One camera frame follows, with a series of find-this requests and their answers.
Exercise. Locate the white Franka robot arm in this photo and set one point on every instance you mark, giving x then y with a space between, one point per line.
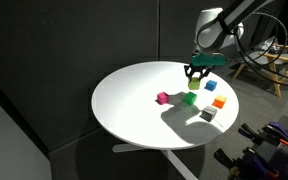
214 30

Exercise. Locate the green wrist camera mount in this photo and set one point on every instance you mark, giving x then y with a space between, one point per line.
209 59

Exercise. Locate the yellow block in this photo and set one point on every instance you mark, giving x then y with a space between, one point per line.
194 84

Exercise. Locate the blue block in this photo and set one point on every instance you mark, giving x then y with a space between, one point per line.
210 85

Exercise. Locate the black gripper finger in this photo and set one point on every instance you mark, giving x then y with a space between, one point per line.
190 70
206 70

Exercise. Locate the purple orange spring clamp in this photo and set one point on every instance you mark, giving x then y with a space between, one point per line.
254 161
279 130

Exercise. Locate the gray block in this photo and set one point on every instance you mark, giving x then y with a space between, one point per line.
208 114

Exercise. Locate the pink block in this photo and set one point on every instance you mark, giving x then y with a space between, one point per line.
163 98

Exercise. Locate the white table base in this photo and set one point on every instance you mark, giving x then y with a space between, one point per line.
177 163

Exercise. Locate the wooden chair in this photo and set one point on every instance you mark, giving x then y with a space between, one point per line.
274 75

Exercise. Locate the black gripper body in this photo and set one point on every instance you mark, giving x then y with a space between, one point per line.
198 67

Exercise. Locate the orange block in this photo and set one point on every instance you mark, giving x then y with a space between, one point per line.
219 102

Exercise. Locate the green block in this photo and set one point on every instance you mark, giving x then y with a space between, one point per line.
189 98

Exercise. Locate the clear plastic bag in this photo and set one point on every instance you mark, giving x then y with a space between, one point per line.
267 45

